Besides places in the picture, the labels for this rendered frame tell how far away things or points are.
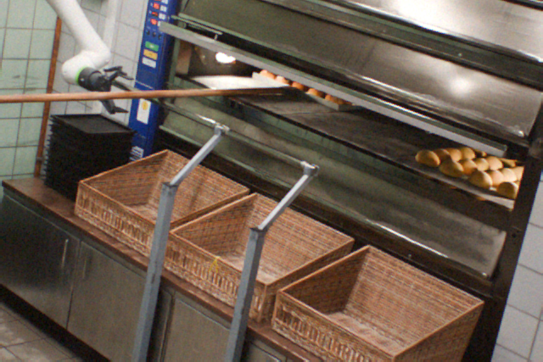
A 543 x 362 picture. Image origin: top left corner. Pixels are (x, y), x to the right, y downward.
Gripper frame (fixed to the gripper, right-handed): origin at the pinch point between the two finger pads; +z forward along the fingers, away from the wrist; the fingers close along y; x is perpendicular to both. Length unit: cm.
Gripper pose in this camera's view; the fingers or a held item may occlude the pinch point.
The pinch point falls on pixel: (126, 95)
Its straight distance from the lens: 440.7
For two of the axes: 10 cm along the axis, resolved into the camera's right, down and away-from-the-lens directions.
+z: 7.1, 3.2, -6.3
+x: -6.8, 0.7, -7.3
